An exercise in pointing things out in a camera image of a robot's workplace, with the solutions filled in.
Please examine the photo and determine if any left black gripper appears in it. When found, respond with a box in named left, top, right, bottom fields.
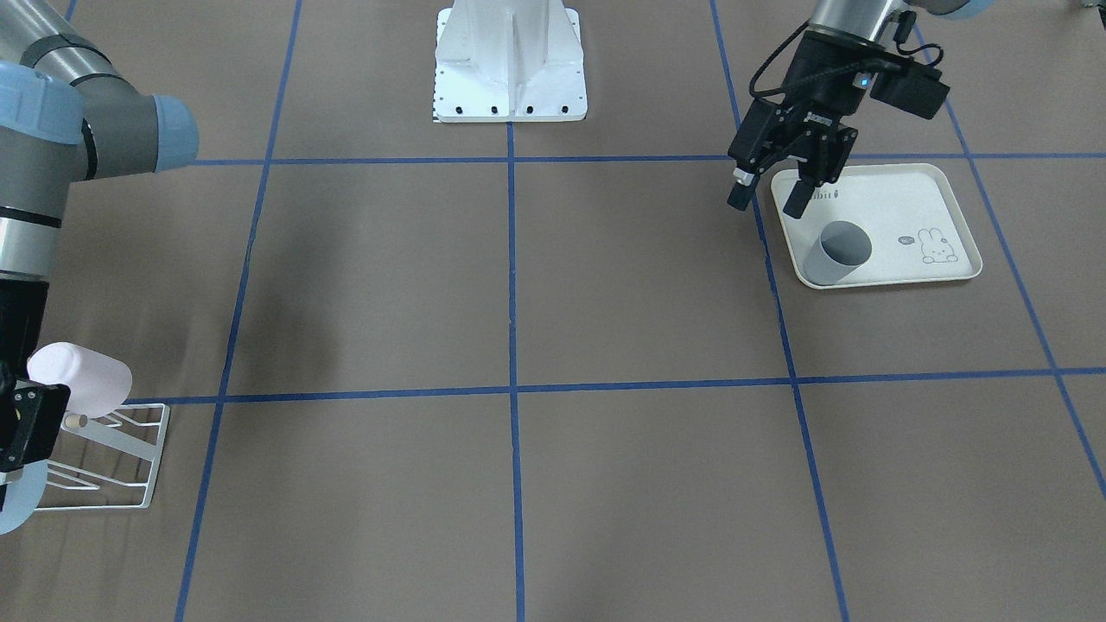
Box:
left=728, top=30, right=881, bottom=219

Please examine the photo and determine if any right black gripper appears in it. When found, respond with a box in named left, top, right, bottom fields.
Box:
left=1, top=279, right=50, bottom=397

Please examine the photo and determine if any grey plastic cup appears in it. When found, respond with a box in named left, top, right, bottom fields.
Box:
left=802, top=220, right=873, bottom=286

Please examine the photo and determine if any pink plastic cup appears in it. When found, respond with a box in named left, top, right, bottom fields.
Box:
left=27, top=342, right=133, bottom=418

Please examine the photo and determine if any light blue plastic cup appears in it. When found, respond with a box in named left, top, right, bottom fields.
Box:
left=1, top=460, right=48, bottom=535

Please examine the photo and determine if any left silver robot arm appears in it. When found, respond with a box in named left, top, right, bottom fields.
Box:
left=728, top=1, right=988, bottom=218

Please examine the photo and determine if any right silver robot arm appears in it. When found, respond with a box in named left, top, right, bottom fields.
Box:
left=1, top=1, right=199, bottom=394

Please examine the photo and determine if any cream plastic tray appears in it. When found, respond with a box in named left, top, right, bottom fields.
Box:
left=771, top=164, right=983, bottom=289

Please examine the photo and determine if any white wire cup rack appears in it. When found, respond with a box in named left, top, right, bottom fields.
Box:
left=36, top=404, right=171, bottom=514

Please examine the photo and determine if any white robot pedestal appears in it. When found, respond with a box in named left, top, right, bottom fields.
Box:
left=432, top=1, right=588, bottom=124

